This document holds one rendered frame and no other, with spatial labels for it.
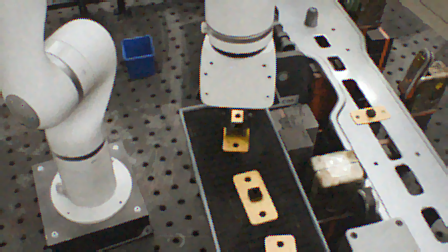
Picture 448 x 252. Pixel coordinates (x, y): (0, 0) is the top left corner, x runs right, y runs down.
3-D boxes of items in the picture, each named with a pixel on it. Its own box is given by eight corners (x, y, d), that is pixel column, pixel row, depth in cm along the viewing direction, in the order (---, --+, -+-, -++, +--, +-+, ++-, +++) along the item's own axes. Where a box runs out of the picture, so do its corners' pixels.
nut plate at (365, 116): (383, 106, 99) (385, 102, 98) (391, 118, 96) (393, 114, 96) (348, 112, 98) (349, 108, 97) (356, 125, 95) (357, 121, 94)
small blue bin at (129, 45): (158, 76, 150) (155, 54, 144) (127, 81, 149) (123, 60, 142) (153, 55, 157) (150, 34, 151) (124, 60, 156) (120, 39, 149)
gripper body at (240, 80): (195, 47, 56) (199, 112, 65) (280, 51, 56) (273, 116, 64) (202, 12, 61) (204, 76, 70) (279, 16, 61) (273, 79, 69)
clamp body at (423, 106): (418, 172, 124) (465, 78, 99) (379, 182, 122) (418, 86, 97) (402, 147, 130) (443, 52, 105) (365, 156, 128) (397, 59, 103)
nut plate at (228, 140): (248, 152, 70) (248, 147, 69) (222, 151, 70) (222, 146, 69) (250, 112, 75) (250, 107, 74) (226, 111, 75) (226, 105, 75)
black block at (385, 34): (379, 117, 138) (405, 39, 117) (347, 124, 137) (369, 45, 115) (368, 99, 144) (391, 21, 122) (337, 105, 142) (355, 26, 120)
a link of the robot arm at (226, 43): (198, 36, 54) (199, 55, 57) (273, 39, 54) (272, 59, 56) (205, -3, 60) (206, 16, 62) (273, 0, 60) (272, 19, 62)
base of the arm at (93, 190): (55, 231, 100) (33, 184, 86) (49, 165, 112) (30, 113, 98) (138, 213, 105) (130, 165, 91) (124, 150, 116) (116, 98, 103)
